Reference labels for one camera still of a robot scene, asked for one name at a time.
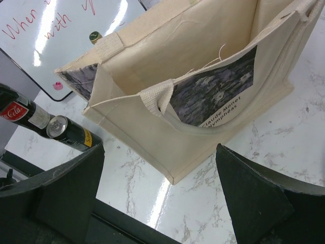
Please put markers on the black Schweppes drink can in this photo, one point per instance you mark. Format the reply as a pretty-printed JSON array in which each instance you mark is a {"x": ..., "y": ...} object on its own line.
[{"x": 66, "y": 131}]

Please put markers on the white dry-erase board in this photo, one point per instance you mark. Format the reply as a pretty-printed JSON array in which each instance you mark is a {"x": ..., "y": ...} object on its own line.
[{"x": 41, "y": 36}]

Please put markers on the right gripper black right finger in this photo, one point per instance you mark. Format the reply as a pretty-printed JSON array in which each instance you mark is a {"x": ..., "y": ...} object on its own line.
[{"x": 266, "y": 206}]

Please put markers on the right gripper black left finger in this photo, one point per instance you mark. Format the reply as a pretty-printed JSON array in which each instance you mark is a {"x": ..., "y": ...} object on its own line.
[{"x": 54, "y": 206}]

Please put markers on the green Perrier bottle rear left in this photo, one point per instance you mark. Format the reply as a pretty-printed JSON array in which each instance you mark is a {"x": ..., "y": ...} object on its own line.
[{"x": 94, "y": 37}]

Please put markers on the Coca-Cola glass bottle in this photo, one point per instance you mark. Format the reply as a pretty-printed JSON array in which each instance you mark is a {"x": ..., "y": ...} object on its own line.
[{"x": 24, "y": 112}]

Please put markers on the cream canvas Monet tote bag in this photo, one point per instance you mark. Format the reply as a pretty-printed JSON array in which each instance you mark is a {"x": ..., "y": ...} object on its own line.
[{"x": 185, "y": 76}]

